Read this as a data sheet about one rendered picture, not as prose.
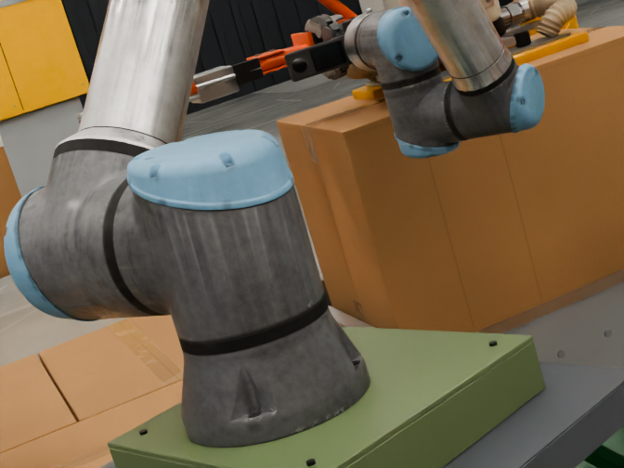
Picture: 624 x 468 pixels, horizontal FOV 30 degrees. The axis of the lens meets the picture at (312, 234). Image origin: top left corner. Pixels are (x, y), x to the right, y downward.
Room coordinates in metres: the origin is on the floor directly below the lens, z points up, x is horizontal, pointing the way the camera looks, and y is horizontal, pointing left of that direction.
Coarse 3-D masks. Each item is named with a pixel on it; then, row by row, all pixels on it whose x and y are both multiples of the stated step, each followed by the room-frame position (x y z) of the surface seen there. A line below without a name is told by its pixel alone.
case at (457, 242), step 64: (576, 64) 1.93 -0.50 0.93; (320, 128) 1.94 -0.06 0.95; (384, 128) 1.84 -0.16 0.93; (576, 128) 1.92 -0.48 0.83; (320, 192) 2.05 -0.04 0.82; (384, 192) 1.84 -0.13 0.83; (448, 192) 1.86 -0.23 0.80; (512, 192) 1.89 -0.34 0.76; (576, 192) 1.92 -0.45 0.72; (320, 256) 2.18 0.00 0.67; (384, 256) 1.83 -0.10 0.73; (448, 256) 1.86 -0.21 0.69; (512, 256) 1.88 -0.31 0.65; (576, 256) 1.91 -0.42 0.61; (384, 320) 1.89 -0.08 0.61; (448, 320) 1.85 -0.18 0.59
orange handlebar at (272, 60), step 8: (288, 48) 2.02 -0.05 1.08; (296, 48) 1.98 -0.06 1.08; (256, 56) 1.98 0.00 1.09; (264, 56) 1.95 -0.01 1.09; (272, 56) 1.96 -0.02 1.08; (280, 56) 1.96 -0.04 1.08; (264, 64) 1.95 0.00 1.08; (272, 64) 1.96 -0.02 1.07; (280, 64) 1.97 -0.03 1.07; (264, 72) 1.95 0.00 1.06; (192, 88) 1.91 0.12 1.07
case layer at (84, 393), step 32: (128, 320) 2.65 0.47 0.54; (160, 320) 2.57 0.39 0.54; (64, 352) 2.54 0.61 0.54; (96, 352) 2.46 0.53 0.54; (128, 352) 2.39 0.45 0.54; (160, 352) 2.32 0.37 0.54; (0, 384) 2.43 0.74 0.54; (32, 384) 2.36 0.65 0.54; (64, 384) 2.29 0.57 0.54; (96, 384) 2.23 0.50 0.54; (128, 384) 2.17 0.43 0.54; (160, 384) 2.11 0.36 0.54; (0, 416) 2.21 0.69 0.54; (32, 416) 2.15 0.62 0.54; (64, 416) 2.09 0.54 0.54; (96, 416) 2.04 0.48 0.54; (128, 416) 1.98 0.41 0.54; (0, 448) 2.02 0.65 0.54; (32, 448) 1.96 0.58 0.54; (64, 448) 1.92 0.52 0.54; (96, 448) 1.87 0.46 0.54
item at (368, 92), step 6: (444, 66) 2.14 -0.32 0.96; (366, 84) 2.17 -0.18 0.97; (372, 84) 2.14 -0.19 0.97; (378, 84) 2.12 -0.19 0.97; (354, 90) 2.18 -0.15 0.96; (360, 90) 2.15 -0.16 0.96; (366, 90) 2.12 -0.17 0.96; (372, 90) 2.10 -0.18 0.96; (378, 90) 2.09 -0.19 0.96; (354, 96) 2.18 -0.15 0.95; (360, 96) 2.15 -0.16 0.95; (366, 96) 2.12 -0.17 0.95; (372, 96) 2.10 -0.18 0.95; (378, 96) 2.09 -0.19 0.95
